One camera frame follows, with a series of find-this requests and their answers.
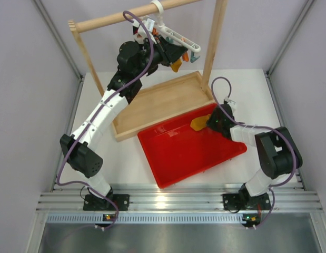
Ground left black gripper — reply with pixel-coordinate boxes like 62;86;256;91
132;33;186;78

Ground teal clip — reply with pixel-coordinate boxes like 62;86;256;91
190;52;200;63
165;37;174;44

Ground orange clip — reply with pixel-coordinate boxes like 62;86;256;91
152;28;160;40
182;52;190;62

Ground mustard sock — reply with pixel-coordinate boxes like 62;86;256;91
190;114;211;131
170;59;182;73

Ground white plastic sock hanger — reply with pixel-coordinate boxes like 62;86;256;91
147;0;201;53

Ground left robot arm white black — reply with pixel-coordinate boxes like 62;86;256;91
60;35;190;209

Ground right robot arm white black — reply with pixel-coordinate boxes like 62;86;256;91
206;103;303;212

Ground teal clip at end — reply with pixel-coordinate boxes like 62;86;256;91
190;52;200;63

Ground wooden hanger rack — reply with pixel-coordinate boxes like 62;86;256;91
68;1;228;141

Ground dark navy santa sock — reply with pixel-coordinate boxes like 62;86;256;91
133;26;142;37

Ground red plastic tray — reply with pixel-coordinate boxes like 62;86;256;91
137;104;247;189

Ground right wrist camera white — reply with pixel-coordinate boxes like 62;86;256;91
224;96;237;108

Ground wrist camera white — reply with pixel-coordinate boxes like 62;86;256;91
224;96;237;108
133;17;155;38

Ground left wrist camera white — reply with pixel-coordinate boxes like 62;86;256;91
133;17;155;38

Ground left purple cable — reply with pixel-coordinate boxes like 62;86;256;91
56;10;155;232

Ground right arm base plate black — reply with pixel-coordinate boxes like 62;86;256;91
222;193;271;213

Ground aluminium rail frame front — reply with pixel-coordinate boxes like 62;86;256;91
36;183;323;213

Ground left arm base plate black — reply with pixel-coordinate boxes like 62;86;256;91
83;194;130;211

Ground perforated cable duct grey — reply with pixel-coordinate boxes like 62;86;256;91
46;212;313;225

